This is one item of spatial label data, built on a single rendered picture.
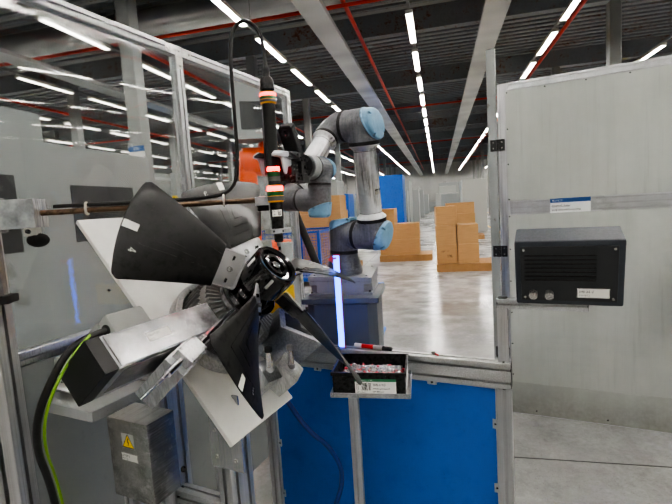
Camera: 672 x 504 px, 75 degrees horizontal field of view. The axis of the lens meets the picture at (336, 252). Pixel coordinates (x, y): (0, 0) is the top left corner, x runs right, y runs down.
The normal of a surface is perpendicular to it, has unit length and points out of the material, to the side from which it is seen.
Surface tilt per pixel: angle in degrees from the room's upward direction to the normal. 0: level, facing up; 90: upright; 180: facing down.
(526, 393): 90
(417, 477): 90
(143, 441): 90
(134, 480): 90
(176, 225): 79
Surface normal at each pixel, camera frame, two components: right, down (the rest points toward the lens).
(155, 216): 0.65, -0.21
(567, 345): -0.43, 0.12
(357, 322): -0.19, 0.11
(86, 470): 0.90, -0.01
